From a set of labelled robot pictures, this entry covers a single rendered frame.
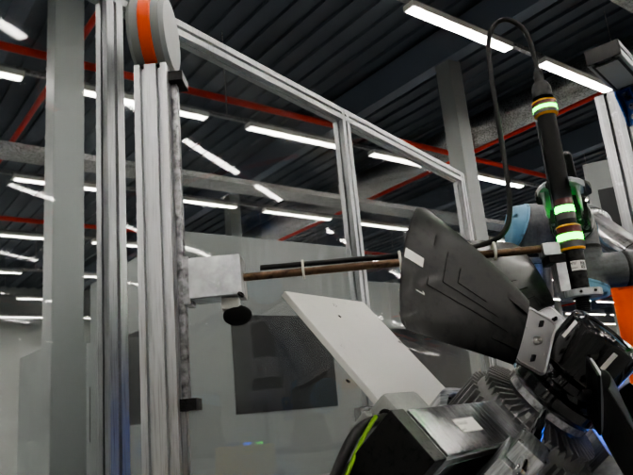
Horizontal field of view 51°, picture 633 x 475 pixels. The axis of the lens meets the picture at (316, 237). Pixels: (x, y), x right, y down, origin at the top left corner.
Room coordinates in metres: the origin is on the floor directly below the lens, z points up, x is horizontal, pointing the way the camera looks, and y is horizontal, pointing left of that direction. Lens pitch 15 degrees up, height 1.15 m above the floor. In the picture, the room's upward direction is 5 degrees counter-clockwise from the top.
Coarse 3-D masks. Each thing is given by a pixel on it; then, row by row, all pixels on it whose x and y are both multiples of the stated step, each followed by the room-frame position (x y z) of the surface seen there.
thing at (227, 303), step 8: (224, 304) 1.12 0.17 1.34; (232, 304) 1.12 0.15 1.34; (240, 304) 1.14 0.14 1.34; (224, 312) 1.12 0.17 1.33; (232, 312) 1.11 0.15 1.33; (240, 312) 1.11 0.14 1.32; (248, 312) 1.12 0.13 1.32; (232, 320) 1.12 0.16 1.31; (240, 320) 1.12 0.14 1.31; (248, 320) 1.13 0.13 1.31
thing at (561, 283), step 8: (544, 248) 1.11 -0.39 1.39; (552, 248) 1.11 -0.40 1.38; (544, 256) 1.12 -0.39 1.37; (552, 256) 1.10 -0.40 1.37; (560, 256) 1.10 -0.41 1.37; (544, 264) 1.13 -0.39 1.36; (552, 264) 1.12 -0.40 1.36; (560, 264) 1.11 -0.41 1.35; (552, 272) 1.13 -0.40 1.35; (560, 272) 1.11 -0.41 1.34; (560, 280) 1.11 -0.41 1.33; (568, 280) 1.11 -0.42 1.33; (560, 288) 1.11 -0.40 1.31; (568, 288) 1.11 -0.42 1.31; (576, 288) 1.09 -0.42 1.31; (584, 288) 1.09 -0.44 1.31; (592, 288) 1.09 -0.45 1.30; (600, 288) 1.10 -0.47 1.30; (560, 296) 1.12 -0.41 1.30; (568, 296) 1.10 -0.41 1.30; (576, 296) 1.10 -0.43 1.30; (592, 296) 1.12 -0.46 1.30
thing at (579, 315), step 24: (576, 312) 1.01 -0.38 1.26; (576, 336) 0.99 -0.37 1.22; (600, 336) 0.97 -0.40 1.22; (552, 360) 1.02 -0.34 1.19; (576, 360) 0.99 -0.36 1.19; (600, 360) 0.97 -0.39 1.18; (624, 360) 0.97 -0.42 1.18; (528, 384) 1.02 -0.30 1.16; (552, 384) 1.02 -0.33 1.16; (576, 384) 1.00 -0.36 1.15; (552, 408) 1.01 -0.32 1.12; (576, 408) 1.01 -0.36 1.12
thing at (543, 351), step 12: (528, 312) 1.00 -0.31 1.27; (528, 324) 1.00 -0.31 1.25; (552, 324) 1.02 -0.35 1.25; (528, 336) 0.99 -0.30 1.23; (552, 336) 1.02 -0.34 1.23; (528, 348) 0.99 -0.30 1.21; (540, 348) 1.00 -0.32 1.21; (516, 360) 0.98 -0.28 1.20; (528, 360) 0.99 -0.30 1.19; (540, 360) 1.00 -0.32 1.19; (540, 372) 1.00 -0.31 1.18
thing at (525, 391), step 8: (512, 376) 1.06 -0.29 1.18; (520, 376) 1.08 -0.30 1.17; (520, 384) 1.04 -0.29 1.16; (520, 392) 1.04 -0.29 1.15; (528, 392) 1.02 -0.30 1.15; (528, 400) 1.02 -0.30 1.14; (536, 400) 1.02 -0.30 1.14; (536, 408) 1.02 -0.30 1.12; (552, 416) 1.01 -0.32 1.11; (560, 416) 1.03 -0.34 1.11; (560, 424) 1.02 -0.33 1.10; (568, 424) 1.02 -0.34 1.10; (568, 432) 1.03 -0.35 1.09; (576, 432) 1.03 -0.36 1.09; (584, 432) 1.04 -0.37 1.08
